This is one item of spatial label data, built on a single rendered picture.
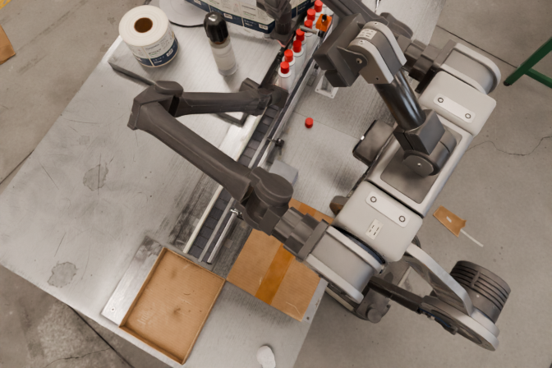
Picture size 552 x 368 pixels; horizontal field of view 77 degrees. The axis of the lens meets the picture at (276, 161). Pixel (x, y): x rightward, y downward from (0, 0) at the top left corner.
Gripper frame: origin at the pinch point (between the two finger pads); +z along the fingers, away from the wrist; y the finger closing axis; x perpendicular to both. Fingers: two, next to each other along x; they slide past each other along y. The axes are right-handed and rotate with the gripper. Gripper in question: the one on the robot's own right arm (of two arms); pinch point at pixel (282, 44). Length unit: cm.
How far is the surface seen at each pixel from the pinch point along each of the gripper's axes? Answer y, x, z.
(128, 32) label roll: 22, -59, 0
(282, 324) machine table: 91, 45, 21
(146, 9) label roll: 9, -58, -1
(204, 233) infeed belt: 77, 5, 16
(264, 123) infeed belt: 27.8, 5.0, 14.4
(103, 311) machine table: 117, -14, 22
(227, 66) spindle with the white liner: 13.8, -18.7, 8.4
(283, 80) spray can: 14.4, 7.3, -0.2
